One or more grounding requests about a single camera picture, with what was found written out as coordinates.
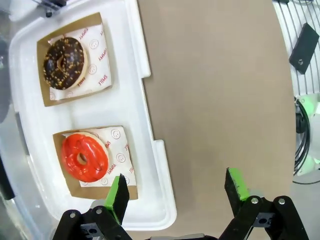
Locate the black rectangular box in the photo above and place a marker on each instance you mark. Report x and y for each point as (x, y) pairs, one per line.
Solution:
(303, 48)

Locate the chocolate donut with nut crumbs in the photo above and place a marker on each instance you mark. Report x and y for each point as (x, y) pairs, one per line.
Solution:
(72, 62)

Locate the white printed paper liner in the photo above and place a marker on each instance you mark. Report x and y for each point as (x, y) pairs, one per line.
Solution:
(120, 160)
(100, 62)

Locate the clear display case lid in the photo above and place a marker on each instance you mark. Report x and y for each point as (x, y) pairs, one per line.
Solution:
(6, 185)

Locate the red glazed donut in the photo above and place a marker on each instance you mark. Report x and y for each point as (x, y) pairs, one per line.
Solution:
(90, 160)

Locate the brown cardboard donut tray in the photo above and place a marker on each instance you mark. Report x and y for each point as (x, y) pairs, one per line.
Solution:
(75, 193)
(41, 75)

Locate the white ribbed mounting plate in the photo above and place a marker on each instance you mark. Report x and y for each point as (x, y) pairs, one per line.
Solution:
(287, 30)

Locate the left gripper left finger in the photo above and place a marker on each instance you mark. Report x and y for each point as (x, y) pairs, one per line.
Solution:
(117, 200)

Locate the white display case base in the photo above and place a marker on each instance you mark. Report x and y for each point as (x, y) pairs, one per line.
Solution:
(155, 175)

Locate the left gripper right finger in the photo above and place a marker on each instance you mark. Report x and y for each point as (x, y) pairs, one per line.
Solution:
(235, 186)

